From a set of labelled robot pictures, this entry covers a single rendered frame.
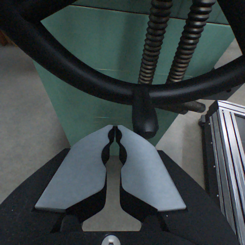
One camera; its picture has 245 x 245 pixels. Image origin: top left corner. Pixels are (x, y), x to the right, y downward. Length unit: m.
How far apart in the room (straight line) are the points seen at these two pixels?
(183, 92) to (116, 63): 0.22
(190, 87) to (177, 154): 0.81
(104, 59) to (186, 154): 0.81
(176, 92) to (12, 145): 0.96
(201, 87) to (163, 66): 0.21
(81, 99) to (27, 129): 0.65
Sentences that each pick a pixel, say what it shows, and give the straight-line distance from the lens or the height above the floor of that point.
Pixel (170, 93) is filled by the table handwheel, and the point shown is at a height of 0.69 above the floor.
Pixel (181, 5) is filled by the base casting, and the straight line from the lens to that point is 0.34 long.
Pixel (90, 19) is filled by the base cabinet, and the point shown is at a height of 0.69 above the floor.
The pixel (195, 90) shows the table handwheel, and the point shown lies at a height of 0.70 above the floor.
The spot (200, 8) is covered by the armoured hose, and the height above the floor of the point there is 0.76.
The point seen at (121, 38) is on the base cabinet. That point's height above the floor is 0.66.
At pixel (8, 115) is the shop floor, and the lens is 1.17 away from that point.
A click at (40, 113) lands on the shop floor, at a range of 1.10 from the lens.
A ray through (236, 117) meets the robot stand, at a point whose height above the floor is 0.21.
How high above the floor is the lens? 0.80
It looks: 55 degrees down
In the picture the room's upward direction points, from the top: 12 degrees clockwise
